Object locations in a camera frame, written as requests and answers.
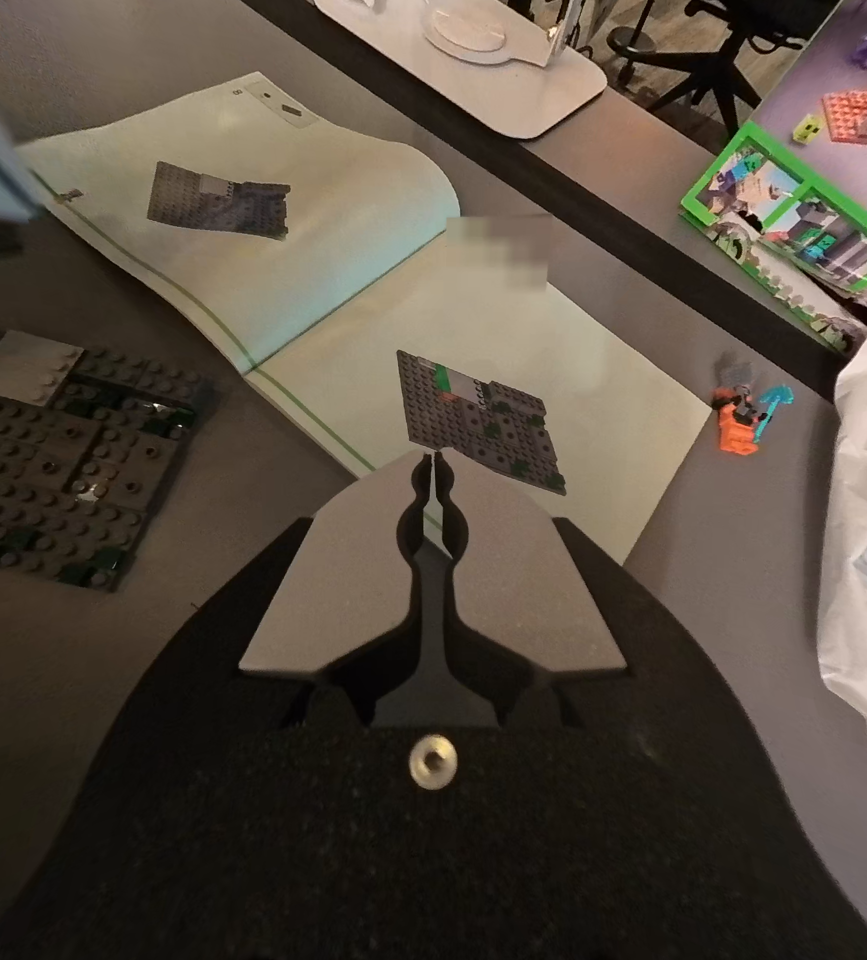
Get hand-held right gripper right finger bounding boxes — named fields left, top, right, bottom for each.
left=433, top=450, right=627, bottom=727

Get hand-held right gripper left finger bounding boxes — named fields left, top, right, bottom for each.
left=238, top=450, right=435, bottom=727

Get dark grey brick baseplate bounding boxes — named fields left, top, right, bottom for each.
left=0, top=318, right=219, bottom=595

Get grey desk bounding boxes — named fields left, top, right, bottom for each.
left=0, top=0, right=867, bottom=960
left=242, top=0, right=867, bottom=380

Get orange toy figure with pickaxe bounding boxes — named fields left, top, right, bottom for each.
left=711, top=352, right=796, bottom=459

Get open instruction booklet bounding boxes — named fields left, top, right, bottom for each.
left=16, top=70, right=714, bottom=565

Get green toy box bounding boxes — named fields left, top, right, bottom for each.
left=676, top=0, right=867, bottom=355

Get white stand with round disc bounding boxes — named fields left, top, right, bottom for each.
left=313, top=0, right=609, bottom=141

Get black office chair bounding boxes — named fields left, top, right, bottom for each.
left=604, top=0, right=821, bottom=130

